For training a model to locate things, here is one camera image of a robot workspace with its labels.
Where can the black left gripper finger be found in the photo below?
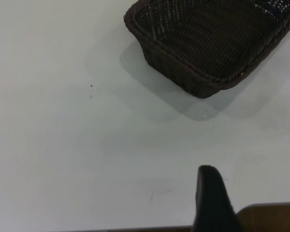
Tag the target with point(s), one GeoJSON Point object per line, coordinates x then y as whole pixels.
{"type": "Point", "coordinates": [212, 205]}

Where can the dark brown woven basket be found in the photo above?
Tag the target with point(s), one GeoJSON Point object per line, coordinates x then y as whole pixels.
{"type": "Point", "coordinates": [207, 36]}

